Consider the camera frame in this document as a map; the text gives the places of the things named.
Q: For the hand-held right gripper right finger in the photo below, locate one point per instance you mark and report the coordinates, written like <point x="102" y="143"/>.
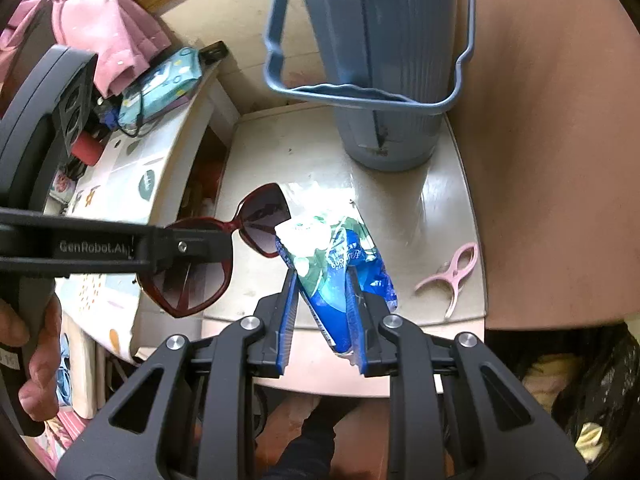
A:
<point x="356" y="320"/>

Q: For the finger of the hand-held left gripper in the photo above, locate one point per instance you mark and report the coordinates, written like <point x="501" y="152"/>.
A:
<point x="190" y="247"/>

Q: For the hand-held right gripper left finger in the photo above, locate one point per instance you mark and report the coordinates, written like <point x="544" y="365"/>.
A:
<point x="289" y="320"/>

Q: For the dark red sunglasses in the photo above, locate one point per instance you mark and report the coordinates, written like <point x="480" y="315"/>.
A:
<point x="200" y="285"/>

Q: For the blue snack wrapper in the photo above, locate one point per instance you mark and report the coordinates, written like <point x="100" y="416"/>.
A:
<point x="330" y="270"/>

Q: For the pink plastic clip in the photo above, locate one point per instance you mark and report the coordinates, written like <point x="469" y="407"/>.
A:
<point x="457" y="272"/>

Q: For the person's left hand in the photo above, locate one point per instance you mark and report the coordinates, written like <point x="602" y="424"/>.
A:
<point x="42" y="360"/>

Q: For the patterned table cover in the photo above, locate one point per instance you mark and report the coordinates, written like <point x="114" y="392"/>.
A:
<point x="140" y="160"/>

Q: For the pink garment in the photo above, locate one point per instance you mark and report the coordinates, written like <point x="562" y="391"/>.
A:
<point x="110" y="35"/>

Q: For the small white table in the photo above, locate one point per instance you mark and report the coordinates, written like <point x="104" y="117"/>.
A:
<point x="280" y="160"/>

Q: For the person's leg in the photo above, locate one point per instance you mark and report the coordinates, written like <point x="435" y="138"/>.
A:
<point x="315" y="445"/>

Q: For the blue wet wipes pack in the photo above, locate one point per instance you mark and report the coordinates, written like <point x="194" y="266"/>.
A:
<point x="160" y="85"/>

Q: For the black garbage bag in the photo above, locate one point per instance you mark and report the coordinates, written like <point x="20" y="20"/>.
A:
<point x="600" y="375"/>

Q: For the blue thermos jug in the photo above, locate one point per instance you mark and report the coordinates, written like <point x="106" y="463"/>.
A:
<point x="390" y="60"/>

